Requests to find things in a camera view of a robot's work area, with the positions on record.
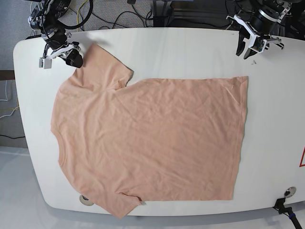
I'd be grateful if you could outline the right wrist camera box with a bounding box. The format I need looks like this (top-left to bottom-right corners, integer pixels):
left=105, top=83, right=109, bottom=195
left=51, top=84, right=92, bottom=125
left=39, top=57, right=52, bottom=69

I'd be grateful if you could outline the left table grommet hole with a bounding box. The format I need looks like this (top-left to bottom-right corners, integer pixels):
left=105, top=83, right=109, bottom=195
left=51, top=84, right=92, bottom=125
left=79, top=195, right=94, bottom=206

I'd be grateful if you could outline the white cable on floor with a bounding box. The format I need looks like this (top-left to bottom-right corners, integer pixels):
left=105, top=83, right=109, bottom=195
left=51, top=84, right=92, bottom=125
left=0, top=80, right=20, bottom=119

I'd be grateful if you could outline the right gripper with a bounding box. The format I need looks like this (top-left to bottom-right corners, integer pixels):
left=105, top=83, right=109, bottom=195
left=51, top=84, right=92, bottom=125
left=41, top=28, right=83, bottom=68

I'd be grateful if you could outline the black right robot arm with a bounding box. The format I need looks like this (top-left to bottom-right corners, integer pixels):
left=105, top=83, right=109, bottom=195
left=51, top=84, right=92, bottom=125
left=28, top=0, right=93, bottom=69

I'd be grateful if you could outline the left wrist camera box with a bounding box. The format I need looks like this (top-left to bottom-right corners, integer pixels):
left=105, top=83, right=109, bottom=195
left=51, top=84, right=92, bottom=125
left=252, top=39, right=270, bottom=53

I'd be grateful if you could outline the peach T-shirt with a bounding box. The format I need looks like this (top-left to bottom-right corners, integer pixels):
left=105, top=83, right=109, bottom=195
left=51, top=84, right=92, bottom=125
left=51, top=44, right=248, bottom=218

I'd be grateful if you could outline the yellow cable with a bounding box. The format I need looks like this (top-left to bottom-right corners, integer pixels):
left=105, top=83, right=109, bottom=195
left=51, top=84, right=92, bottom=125
left=75, top=0, right=90, bottom=31

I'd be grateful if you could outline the black clamp with cable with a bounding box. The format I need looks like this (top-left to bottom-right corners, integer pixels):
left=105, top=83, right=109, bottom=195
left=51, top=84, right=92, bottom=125
left=273, top=198, right=302, bottom=229

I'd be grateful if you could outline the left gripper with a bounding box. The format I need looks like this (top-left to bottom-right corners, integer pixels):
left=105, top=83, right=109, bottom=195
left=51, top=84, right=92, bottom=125
left=226, top=14, right=284, bottom=59

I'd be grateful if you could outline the red triangle sticker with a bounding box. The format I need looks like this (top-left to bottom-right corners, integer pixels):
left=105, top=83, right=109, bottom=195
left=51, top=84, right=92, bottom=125
left=299, top=149, right=305, bottom=167

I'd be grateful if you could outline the black table leg frame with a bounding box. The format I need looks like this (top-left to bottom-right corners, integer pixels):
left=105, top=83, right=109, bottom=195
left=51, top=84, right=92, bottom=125
left=150, top=0, right=173, bottom=28

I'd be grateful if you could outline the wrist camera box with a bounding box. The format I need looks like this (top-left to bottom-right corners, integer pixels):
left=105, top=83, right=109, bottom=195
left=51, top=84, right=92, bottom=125
left=252, top=39, right=270, bottom=53
left=39, top=57, right=52, bottom=69

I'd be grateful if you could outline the right table grommet hole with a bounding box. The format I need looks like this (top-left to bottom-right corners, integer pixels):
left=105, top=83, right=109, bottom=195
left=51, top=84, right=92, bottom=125
left=284, top=187, right=296, bottom=198

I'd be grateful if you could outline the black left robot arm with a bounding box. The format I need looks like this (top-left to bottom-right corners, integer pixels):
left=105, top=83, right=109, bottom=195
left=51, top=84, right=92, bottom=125
left=226, top=0, right=292, bottom=59

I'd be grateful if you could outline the table grommet hole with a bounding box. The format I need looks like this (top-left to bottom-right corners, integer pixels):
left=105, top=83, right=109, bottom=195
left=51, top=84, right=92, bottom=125
left=79, top=195, right=94, bottom=206
left=284, top=187, right=296, bottom=198

